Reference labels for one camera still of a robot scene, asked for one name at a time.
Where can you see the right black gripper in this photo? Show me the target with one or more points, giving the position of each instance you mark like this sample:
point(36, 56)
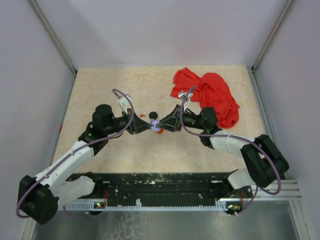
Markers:
point(172, 122)

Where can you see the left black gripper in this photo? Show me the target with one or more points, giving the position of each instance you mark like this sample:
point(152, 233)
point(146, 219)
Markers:
point(135, 125)

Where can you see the purple earbud charging case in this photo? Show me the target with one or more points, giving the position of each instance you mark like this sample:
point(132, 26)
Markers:
point(153, 123)

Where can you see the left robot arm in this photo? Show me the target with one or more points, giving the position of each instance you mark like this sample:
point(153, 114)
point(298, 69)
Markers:
point(40, 197)

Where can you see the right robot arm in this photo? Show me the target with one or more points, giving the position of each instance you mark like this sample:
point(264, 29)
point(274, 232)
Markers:
point(264, 163)

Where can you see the red round charging case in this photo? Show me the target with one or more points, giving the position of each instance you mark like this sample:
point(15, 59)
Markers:
point(160, 131)

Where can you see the black round charging case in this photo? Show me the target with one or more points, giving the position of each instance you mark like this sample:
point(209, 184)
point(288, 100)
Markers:
point(153, 115)

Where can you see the red crumpled cloth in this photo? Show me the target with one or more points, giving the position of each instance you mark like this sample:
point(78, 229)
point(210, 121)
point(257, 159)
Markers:
point(211, 90)

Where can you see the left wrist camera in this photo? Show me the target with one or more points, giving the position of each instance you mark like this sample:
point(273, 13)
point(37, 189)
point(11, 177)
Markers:
point(124, 103)

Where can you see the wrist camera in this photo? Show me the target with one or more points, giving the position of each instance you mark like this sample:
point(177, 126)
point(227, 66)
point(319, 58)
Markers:
point(124, 103)
point(186, 98)

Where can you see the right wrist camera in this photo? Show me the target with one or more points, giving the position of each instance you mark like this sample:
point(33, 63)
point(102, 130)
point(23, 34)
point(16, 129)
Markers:
point(186, 98)

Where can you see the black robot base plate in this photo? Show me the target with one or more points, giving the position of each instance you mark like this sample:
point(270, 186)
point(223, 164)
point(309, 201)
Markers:
point(165, 189)

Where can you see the white slotted cable duct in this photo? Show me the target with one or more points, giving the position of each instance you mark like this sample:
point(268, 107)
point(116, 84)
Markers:
point(98, 206)

